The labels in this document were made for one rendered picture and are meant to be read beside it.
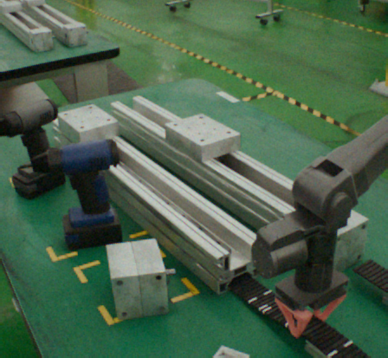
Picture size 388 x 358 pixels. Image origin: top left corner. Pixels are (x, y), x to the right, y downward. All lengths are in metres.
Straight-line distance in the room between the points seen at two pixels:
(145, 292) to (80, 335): 0.13
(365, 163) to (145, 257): 0.41
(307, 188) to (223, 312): 0.32
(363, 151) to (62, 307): 0.59
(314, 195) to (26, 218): 0.75
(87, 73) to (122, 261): 1.83
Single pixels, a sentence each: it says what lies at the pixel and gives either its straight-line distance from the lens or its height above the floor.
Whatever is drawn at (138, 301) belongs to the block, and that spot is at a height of 0.82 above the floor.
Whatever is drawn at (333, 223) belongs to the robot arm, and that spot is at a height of 1.04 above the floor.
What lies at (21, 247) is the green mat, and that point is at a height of 0.78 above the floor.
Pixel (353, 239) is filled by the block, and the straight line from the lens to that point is 1.08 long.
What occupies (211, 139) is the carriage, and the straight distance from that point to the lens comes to 1.31.
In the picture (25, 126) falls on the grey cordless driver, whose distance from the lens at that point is 1.33.
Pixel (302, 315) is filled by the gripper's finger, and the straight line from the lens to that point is 0.86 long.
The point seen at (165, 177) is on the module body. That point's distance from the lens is 1.24.
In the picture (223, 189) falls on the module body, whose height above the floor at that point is 0.83.
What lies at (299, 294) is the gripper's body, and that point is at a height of 0.90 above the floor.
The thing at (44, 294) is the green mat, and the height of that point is 0.78.
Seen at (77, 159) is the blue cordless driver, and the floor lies 0.98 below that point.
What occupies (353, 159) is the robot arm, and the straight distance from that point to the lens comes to 0.79.
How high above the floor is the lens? 1.44
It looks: 26 degrees down
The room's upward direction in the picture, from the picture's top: 2 degrees counter-clockwise
